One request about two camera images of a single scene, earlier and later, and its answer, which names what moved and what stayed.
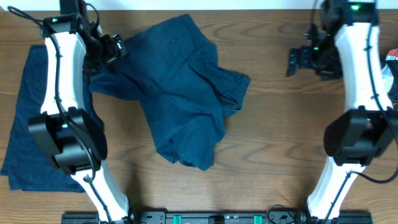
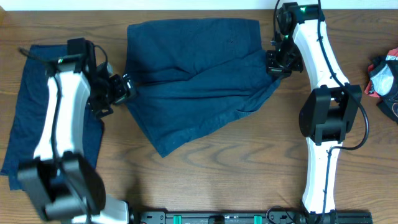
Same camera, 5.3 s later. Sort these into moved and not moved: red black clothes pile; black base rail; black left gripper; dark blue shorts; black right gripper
Moved: black left gripper; dark blue shorts; black right gripper
Not moved: red black clothes pile; black base rail
